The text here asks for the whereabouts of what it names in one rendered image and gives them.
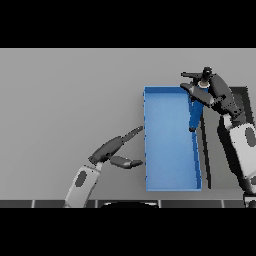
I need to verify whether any dark right robot hand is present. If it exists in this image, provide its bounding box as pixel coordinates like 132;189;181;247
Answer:
179;70;248;126

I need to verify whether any dark left robot hand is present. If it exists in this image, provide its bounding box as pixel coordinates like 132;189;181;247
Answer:
87;125;145;170

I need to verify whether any dark grey bin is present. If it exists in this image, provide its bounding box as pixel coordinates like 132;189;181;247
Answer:
199;85;252;190

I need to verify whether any blue bin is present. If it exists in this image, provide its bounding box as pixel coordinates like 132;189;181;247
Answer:
142;85;203;192

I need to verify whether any dark strip with pale lines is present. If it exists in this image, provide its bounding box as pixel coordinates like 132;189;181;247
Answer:
0;199;246;209

